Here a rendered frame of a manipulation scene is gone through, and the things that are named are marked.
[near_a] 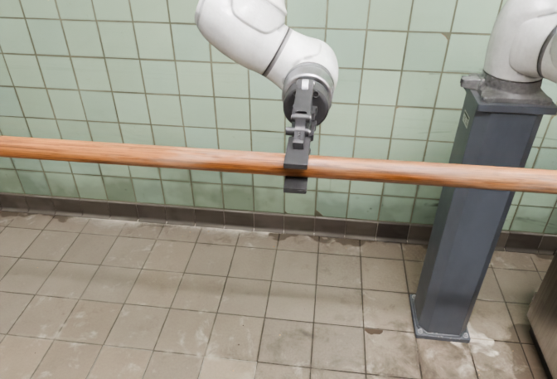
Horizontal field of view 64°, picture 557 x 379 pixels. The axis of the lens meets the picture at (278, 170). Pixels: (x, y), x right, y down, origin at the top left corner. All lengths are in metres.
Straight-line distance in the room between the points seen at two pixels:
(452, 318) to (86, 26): 1.84
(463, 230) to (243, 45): 1.02
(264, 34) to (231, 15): 0.06
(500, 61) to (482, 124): 0.17
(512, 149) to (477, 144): 0.10
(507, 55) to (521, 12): 0.11
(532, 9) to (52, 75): 1.83
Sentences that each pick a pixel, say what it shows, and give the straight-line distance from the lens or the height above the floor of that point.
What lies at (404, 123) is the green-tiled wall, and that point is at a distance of 1.97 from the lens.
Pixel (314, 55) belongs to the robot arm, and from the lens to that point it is 0.83.
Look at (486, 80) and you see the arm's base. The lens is 1.39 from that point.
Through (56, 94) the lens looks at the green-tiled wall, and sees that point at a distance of 2.27.
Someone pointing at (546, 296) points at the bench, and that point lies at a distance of 1.89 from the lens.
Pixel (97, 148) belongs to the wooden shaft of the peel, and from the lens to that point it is 0.65.
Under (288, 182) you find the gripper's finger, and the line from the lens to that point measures 0.59.
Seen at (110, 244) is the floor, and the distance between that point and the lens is 2.37.
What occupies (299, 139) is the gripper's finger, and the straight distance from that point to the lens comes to 0.59.
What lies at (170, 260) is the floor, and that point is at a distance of 2.20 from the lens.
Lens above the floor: 1.52
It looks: 34 degrees down
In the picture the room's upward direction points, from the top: straight up
